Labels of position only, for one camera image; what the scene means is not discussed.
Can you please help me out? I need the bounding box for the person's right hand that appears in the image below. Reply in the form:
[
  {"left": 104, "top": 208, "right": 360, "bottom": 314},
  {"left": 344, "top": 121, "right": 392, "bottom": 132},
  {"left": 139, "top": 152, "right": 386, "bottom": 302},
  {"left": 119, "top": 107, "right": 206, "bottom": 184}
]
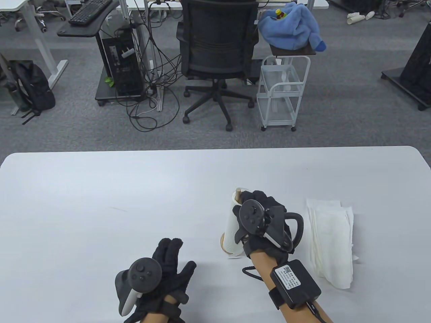
[{"left": 232, "top": 190, "right": 293, "bottom": 263}]

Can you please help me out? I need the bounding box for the person's left hand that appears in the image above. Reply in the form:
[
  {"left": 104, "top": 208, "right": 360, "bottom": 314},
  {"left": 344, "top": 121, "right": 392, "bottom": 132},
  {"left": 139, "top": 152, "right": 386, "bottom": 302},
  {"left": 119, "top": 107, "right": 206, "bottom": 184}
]
[{"left": 126, "top": 238, "right": 197, "bottom": 323}]

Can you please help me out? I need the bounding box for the wooden paper towel holder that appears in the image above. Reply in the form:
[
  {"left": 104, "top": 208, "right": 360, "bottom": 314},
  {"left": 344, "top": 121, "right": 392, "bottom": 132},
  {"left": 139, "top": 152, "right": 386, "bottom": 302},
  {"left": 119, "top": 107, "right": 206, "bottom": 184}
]
[{"left": 220, "top": 189, "right": 243, "bottom": 253}]

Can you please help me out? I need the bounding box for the white paper towel roll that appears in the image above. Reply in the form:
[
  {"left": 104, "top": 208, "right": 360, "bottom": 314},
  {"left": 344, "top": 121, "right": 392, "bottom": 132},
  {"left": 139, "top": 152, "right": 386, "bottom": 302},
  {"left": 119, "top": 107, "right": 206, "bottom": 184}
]
[{"left": 222, "top": 187, "right": 251, "bottom": 259}]

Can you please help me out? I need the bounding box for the pile of paper towel sheets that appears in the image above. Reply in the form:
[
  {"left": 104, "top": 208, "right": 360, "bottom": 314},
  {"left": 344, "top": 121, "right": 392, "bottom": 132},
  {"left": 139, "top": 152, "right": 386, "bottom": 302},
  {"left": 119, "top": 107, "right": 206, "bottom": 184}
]
[{"left": 306, "top": 199, "right": 360, "bottom": 290}]

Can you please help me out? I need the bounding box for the person's right forearm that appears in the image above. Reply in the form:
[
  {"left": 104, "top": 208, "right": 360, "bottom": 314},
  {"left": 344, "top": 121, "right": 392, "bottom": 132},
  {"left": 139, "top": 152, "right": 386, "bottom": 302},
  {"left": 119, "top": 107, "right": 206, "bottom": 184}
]
[{"left": 249, "top": 251, "right": 334, "bottom": 323}]

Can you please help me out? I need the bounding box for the person's left forearm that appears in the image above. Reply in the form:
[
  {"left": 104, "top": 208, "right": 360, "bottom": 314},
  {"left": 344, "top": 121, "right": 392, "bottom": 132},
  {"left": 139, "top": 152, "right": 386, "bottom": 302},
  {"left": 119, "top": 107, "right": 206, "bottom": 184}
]
[{"left": 140, "top": 294, "right": 179, "bottom": 323}]

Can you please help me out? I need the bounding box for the black right hand controller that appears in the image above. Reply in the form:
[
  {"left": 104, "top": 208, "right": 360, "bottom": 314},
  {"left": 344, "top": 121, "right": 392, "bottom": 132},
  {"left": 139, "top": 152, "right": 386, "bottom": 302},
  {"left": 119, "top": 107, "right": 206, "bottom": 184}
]
[{"left": 238, "top": 200, "right": 304, "bottom": 251}]

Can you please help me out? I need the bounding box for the black hand controller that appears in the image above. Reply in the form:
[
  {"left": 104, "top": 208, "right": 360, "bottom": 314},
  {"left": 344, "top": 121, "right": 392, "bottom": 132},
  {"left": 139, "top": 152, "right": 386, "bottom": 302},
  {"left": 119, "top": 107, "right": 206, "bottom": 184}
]
[
  {"left": 238, "top": 200, "right": 304, "bottom": 251},
  {"left": 115, "top": 258, "right": 163, "bottom": 317}
]

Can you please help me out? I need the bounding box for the black left hand controller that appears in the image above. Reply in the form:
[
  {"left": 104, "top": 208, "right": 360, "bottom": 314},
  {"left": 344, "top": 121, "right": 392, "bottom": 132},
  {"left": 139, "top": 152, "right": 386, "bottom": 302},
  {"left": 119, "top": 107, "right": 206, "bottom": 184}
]
[{"left": 115, "top": 258, "right": 163, "bottom": 317}]

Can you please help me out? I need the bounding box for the black right wrist sensor box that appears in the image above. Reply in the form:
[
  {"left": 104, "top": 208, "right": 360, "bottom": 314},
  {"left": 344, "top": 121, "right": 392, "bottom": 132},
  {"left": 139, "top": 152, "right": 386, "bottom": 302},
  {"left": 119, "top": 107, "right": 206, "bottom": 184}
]
[{"left": 270, "top": 259, "right": 322, "bottom": 310}]

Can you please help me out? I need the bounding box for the brown stool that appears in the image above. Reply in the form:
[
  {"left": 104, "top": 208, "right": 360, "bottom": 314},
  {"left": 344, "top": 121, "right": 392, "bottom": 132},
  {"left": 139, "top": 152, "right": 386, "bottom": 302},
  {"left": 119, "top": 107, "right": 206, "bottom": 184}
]
[{"left": 270, "top": 44, "right": 317, "bottom": 57}]

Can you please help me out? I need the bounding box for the black office chair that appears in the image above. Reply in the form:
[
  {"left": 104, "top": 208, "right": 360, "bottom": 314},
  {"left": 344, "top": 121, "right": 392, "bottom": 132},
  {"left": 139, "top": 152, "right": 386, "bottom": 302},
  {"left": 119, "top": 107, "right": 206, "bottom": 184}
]
[{"left": 176, "top": 0, "right": 261, "bottom": 132}]

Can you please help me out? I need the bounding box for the blue fleece jacket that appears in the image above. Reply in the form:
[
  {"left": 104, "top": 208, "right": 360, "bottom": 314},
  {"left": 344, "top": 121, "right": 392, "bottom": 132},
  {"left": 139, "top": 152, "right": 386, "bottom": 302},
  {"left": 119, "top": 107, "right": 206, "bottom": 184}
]
[{"left": 258, "top": 2, "right": 327, "bottom": 52}]

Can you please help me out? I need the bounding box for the black wheeled computer platform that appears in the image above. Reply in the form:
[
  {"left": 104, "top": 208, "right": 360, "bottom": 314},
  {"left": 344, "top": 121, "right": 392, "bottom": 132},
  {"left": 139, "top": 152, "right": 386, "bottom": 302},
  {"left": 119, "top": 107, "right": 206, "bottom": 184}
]
[{"left": 95, "top": 66, "right": 148, "bottom": 107}]

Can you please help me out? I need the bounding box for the black computer tower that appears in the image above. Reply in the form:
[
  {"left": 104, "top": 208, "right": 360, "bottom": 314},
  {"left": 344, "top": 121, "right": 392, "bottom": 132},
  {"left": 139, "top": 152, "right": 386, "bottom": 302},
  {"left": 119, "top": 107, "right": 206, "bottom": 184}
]
[{"left": 96, "top": 29, "right": 146, "bottom": 98}]

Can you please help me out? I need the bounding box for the black floor stand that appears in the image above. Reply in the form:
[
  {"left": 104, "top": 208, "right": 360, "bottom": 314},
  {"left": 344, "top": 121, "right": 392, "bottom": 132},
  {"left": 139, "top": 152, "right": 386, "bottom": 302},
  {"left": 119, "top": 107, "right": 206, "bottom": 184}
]
[{"left": 380, "top": 20, "right": 431, "bottom": 111}]

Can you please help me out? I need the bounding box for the black backpack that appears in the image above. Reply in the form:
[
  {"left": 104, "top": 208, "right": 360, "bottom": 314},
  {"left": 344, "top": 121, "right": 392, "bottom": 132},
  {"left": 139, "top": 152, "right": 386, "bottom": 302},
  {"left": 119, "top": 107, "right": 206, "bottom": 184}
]
[{"left": 9, "top": 60, "right": 56, "bottom": 125}]

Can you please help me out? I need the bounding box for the grey water bottle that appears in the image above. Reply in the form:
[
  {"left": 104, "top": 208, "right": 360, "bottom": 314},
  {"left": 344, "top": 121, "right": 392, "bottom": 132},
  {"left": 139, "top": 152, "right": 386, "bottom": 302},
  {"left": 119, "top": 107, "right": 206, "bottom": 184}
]
[{"left": 4, "top": 82, "right": 24, "bottom": 112}]

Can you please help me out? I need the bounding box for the black keyboard tray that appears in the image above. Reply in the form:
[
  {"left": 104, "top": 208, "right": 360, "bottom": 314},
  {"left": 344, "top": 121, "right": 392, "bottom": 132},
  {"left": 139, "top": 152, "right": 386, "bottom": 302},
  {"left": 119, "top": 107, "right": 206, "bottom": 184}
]
[{"left": 57, "top": 0, "right": 120, "bottom": 37}]

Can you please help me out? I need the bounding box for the white desk with slanted leg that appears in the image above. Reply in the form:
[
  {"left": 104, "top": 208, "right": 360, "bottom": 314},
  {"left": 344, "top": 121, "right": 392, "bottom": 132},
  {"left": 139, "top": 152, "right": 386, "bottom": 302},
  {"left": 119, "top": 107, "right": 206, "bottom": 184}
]
[{"left": 0, "top": 0, "right": 69, "bottom": 116}]

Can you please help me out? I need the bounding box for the black keyboard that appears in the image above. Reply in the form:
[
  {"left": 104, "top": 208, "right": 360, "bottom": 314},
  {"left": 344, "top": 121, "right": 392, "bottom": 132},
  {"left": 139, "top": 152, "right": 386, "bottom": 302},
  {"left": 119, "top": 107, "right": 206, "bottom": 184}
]
[{"left": 68, "top": 0, "right": 113, "bottom": 27}]

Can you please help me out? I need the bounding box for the chrome chair base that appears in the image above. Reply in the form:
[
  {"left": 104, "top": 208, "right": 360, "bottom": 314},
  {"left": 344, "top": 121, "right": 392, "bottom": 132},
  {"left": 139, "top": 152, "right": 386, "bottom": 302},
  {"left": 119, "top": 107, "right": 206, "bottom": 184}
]
[
  {"left": 14, "top": 17, "right": 47, "bottom": 33},
  {"left": 35, "top": 6, "right": 67, "bottom": 22}
]

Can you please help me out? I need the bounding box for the black glove cable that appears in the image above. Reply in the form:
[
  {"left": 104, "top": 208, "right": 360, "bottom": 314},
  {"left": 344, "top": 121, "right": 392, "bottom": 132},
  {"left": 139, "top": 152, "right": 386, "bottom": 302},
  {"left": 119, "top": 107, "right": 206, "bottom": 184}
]
[{"left": 242, "top": 266, "right": 270, "bottom": 283}]

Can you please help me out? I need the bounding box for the black right wrist strap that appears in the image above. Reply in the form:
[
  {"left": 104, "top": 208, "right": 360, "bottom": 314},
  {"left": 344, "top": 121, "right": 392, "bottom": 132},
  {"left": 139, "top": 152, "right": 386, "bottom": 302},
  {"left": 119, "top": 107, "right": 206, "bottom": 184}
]
[{"left": 268, "top": 288, "right": 290, "bottom": 310}]

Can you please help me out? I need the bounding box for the black sensor box cable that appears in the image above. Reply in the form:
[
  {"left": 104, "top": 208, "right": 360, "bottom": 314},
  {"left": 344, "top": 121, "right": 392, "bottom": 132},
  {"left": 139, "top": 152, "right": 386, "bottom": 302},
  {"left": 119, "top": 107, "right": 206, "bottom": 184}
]
[{"left": 305, "top": 301, "right": 329, "bottom": 323}]

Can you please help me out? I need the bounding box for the white wire cart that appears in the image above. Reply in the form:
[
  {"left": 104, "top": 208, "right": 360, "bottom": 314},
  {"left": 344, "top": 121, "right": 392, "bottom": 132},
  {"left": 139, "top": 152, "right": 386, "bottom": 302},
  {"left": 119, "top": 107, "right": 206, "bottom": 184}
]
[{"left": 257, "top": 56, "right": 311, "bottom": 132}]

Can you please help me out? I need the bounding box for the tangle of black cables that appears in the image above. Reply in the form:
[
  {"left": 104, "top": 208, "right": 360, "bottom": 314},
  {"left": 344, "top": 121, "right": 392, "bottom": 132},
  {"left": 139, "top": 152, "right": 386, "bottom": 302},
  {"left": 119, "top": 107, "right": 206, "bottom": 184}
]
[{"left": 116, "top": 0, "right": 184, "bottom": 132}]

